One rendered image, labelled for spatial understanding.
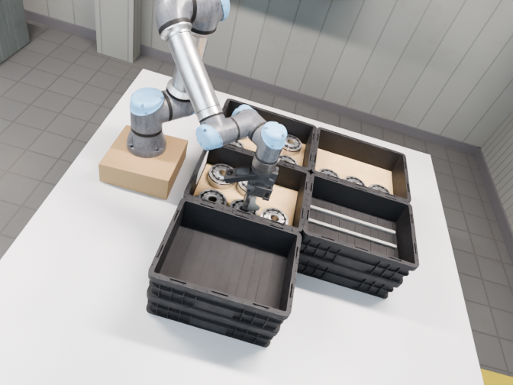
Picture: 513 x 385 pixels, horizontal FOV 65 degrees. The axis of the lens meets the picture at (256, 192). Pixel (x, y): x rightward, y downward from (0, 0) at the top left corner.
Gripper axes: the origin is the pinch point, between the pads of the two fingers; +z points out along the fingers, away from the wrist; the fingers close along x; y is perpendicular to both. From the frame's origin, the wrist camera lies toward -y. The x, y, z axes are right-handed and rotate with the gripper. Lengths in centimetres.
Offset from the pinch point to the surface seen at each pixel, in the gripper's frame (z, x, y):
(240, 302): -8.2, -41.6, 3.0
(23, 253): 15, -29, -64
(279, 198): 1.9, 9.4, 12.8
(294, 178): -3.7, 15.9, 16.7
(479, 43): -5, 209, 151
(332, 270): 7.4, -13.0, 35.6
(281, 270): 1.8, -21.7, 15.9
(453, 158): 85, 190, 182
